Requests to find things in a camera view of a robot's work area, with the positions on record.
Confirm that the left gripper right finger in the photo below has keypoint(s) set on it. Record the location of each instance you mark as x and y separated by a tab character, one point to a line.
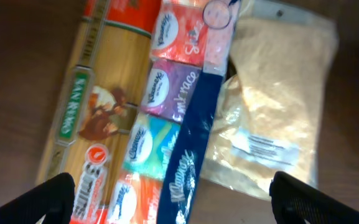
296	202

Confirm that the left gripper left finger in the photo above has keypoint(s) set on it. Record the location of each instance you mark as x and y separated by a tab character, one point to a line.
53	200

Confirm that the beige grain pouch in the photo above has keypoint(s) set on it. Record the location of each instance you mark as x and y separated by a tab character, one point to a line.
269	112

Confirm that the blue Kleenex tissue multipack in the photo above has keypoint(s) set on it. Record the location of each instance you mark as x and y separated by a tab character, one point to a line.
189	55

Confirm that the red spaghetti pasta packet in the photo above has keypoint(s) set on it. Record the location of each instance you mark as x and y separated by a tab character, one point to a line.
101	93

